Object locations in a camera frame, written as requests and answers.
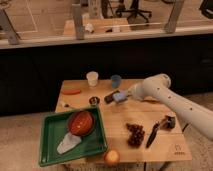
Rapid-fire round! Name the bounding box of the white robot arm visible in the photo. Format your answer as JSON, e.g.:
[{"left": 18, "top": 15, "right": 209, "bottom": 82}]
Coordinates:
[{"left": 127, "top": 74, "right": 213, "bottom": 141}]

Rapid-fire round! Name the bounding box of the white paper cup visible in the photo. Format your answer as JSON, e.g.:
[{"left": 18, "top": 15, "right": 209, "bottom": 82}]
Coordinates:
[{"left": 86, "top": 71, "right": 99, "bottom": 87}]

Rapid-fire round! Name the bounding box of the dark metal clamp object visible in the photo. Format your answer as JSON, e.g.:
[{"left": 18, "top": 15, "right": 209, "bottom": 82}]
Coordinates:
[{"left": 159, "top": 115, "right": 176, "bottom": 129}]

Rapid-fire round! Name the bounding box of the black rectangular block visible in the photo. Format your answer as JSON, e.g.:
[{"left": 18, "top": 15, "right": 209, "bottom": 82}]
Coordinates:
[{"left": 104, "top": 90, "right": 119, "bottom": 104}]

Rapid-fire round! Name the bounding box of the black handled knife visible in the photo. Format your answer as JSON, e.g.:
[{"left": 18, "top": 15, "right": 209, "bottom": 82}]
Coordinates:
[{"left": 146, "top": 123, "right": 160, "bottom": 148}]

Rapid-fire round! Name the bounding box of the blue plastic cup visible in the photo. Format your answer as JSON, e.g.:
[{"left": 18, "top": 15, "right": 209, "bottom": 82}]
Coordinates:
[{"left": 110, "top": 75, "right": 122, "bottom": 88}]

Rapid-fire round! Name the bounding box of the green plastic tray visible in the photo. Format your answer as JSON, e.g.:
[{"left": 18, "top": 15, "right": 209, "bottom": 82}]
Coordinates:
[{"left": 38, "top": 107, "right": 108, "bottom": 167}]

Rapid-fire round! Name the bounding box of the white crumpled cloth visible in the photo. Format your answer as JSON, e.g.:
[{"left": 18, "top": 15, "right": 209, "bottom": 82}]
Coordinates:
[{"left": 57, "top": 133, "right": 81, "bottom": 154}]

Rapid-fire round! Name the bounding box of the background wooden table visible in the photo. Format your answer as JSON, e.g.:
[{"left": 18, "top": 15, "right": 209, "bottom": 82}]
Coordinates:
[{"left": 63, "top": 18, "right": 131, "bottom": 36}]

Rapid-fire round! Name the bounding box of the yellow orange fruit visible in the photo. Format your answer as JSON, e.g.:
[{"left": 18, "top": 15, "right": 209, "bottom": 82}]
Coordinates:
[{"left": 104, "top": 150, "right": 120, "bottom": 166}]

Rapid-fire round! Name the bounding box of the red bowl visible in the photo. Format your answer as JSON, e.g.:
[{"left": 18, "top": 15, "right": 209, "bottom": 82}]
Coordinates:
[{"left": 67, "top": 111, "right": 95, "bottom": 136}]

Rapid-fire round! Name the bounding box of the black office chair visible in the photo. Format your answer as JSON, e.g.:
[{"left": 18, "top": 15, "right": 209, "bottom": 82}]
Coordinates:
[{"left": 115, "top": 0, "right": 152, "bottom": 23}]

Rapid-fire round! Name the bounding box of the small dark round cup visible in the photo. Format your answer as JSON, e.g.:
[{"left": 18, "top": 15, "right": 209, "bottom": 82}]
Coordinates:
[{"left": 89, "top": 96, "right": 100, "bottom": 106}]

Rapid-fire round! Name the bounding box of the dark grape bunch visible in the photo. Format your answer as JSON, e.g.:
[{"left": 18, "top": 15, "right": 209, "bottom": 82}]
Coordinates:
[{"left": 126, "top": 123, "right": 145, "bottom": 148}]

